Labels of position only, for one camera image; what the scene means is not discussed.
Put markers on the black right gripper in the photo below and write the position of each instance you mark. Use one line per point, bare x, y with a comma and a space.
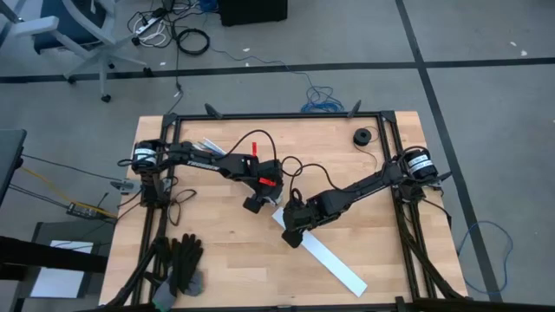
299, 221

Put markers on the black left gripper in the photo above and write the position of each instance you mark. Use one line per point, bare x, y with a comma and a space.
264, 197

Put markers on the white duct cover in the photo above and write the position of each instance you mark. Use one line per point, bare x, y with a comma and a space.
329, 260

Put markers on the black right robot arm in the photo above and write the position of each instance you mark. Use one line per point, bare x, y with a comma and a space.
368, 186

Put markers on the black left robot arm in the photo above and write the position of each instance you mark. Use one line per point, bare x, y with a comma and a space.
195, 162

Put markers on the black glove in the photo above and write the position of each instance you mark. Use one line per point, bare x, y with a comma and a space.
186, 260

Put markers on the grey green glove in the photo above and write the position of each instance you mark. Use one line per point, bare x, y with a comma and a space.
162, 297

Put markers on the small black electronics box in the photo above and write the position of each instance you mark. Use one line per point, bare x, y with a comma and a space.
80, 211

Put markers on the black box on floor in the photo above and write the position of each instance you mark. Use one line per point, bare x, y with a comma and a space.
251, 12

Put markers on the white power strip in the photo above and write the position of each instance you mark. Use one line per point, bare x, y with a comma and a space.
149, 26

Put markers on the white paper sheet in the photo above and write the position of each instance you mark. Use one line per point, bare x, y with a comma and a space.
56, 281

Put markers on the white blue office chair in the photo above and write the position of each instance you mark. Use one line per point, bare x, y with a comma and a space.
78, 30

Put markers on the dark side desk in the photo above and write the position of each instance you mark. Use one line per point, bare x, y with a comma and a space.
11, 156

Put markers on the black aluminium table frame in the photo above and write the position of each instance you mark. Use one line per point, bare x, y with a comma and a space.
303, 116

